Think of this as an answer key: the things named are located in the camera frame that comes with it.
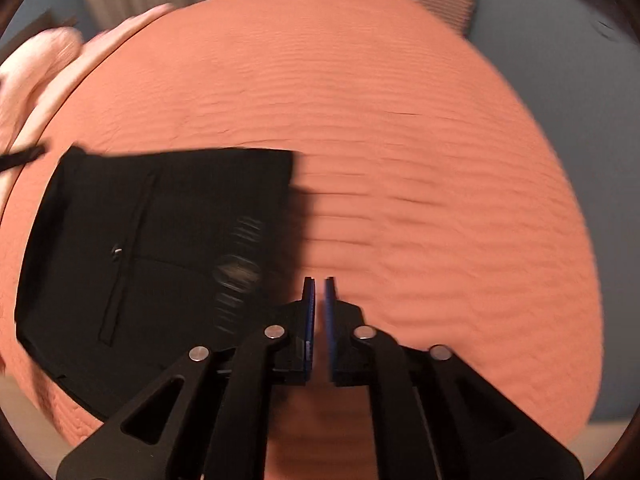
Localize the pale pink knitted pillow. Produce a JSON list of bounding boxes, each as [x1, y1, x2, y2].
[[0, 27, 84, 157]]

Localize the black pants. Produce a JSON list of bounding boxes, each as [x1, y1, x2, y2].
[[15, 146, 302, 423]]

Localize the dark headboard panel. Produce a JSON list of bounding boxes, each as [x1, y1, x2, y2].
[[7, 9, 78, 51]]

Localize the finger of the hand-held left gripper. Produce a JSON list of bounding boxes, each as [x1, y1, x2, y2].
[[0, 144, 49, 173]]

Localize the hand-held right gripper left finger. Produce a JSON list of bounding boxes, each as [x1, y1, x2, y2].
[[56, 276, 317, 480]]

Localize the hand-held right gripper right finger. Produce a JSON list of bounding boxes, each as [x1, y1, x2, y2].
[[324, 276, 586, 480]]

